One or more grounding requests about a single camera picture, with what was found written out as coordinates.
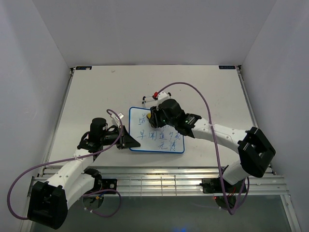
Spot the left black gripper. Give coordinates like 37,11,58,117
100,125,141,149

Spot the blue framed whiteboard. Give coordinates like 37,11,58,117
129,107,185,154

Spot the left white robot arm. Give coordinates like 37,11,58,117
27,113,140,230

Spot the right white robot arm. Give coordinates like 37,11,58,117
147,99,276,192

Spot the right blue table label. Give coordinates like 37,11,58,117
218,65,236,70

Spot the blue table label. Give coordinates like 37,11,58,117
75,66,92,70
218,65,236,70

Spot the left blue table label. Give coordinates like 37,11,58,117
75,66,92,70

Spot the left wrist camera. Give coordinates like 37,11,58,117
110,112,124,127

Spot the wire easel stand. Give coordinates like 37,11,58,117
142,92,171,105

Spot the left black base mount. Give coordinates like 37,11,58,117
101,178,117,194

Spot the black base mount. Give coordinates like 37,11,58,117
101,178,117,194
199,178,222,193

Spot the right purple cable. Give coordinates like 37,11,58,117
158,82,251,215

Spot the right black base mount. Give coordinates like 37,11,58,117
199,178,222,193

